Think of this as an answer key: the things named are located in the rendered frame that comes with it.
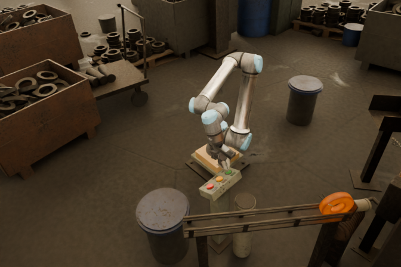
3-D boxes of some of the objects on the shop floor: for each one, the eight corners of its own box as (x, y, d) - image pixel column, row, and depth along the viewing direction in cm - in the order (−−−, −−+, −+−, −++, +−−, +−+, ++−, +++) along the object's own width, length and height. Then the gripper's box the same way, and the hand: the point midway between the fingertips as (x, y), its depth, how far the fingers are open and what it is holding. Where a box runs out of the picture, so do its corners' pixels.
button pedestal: (240, 233, 206) (244, 173, 169) (216, 257, 193) (215, 198, 156) (223, 219, 215) (223, 159, 178) (199, 241, 202) (194, 181, 165)
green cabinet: (253, 30, 510) (260, -74, 420) (277, 19, 547) (287, -78, 457) (276, 36, 481) (289, -72, 391) (299, 24, 519) (316, -77, 428)
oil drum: (278, 30, 503) (284, -27, 449) (256, 40, 471) (261, -20, 418) (250, 22, 538) (253, -32, 485) (228, 31, 507) (229, -25, 453)
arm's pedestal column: (185, 164, 261) (184, 157, 256) (217, 142, 282) (217, 136, 277) (216, 190, 237) (216, 183, 232) (249, 164, 257) (250, 158, 252)
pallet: (381, 30, 484) (389, 2, 458) (364, 46, 437) (373, 16, 411) (311, 16, 550) (315, -9, 523) (290, 29, 503) (293, 3, 476)
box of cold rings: (199, 24, 541) (197, -28, 489) (237, 37, 484) (239, -19, 432) (143, 44, 478) (133, -13, 426) (178, 62, 421) (172, -1, 369)
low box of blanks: (67, 106, 342) (47, 55, 303) (105, 130, 304) (88, 74, 264) (-19, 152, 286) (-58, 95, 247) (14, 188, 248) (-25, 127, 208)
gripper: (216, 134, 172) (225, 165, 180) (204, 142, 167) (214, 173, 175) (226, 137, 166) (235, 168, 173) (215, 145, 161) (224, 177, 168)
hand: (227, 170), depth 171 cm, fingers closed
